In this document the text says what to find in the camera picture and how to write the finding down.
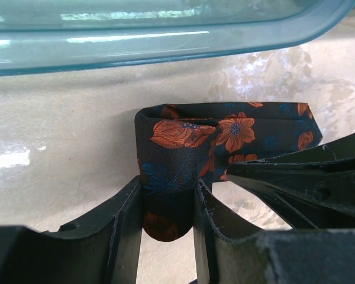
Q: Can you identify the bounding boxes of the dark floral orange tie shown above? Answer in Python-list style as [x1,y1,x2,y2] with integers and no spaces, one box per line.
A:
[134,102,322,242]

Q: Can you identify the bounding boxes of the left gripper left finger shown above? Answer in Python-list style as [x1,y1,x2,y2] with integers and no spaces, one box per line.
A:
[0,176,143,283]

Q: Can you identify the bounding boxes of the clear teal plastic bin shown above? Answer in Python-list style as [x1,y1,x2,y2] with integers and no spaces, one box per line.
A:
[0,1,355,76]

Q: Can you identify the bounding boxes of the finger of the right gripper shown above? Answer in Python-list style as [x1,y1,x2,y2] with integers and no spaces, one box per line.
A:
[227,167,355,230]
[233,133,355,166]

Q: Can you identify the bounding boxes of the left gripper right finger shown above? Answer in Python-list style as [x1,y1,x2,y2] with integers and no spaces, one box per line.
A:
[193,182,355,283]

